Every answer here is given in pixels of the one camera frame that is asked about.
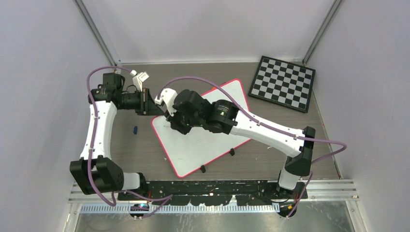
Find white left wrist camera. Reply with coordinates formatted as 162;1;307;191
130;70;149;92

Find pink-framed whiteboard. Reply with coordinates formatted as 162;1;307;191
150;78;252;179

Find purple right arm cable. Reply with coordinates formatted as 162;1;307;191
155;76;348;219

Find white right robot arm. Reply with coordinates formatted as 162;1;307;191
156;88;316;199

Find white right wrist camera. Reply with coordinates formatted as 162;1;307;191
154;88;177;116

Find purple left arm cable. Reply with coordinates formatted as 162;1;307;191
86;66;174;219

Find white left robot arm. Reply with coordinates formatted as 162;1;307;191
70;71;163;200

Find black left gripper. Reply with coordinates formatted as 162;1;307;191
118;87;164;116

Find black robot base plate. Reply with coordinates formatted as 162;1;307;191
134;180;308;206

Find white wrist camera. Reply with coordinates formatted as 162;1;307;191
154;88;177;116
130;70;149;92

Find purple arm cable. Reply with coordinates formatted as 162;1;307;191
86;66;174;219
155;76;348;219

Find aluminium frame rail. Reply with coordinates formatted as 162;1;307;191
68;180;360;214

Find black and white chessboard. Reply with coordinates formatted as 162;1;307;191
248;56;316;113

